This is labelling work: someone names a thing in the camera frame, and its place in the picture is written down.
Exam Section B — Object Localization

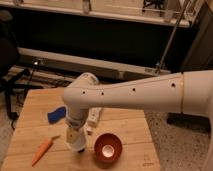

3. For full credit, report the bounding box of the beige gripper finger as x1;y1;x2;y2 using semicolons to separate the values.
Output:
66;127;79;143

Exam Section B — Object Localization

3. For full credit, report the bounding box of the black office chair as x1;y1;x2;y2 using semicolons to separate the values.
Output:
0;10;30;129

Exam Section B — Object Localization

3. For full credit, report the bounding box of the blue sponge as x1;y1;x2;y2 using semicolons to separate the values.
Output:
47;106;66;124

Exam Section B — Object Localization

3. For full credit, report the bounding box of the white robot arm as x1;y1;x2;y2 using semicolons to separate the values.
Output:
62;70;213;171

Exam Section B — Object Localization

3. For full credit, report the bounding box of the dark cabinet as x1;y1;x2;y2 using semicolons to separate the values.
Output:
167;0;213;132

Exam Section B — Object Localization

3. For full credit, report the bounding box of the red bowl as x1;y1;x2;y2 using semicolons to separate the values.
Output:
94;133;123;164

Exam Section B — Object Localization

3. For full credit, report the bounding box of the orange toy carrot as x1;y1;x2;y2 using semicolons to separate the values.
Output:
31;135;59;166

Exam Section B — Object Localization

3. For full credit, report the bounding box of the metal pole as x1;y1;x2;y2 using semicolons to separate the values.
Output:
155;0;190;75

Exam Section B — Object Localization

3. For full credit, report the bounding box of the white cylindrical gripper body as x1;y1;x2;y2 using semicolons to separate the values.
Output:
66;114;88;130

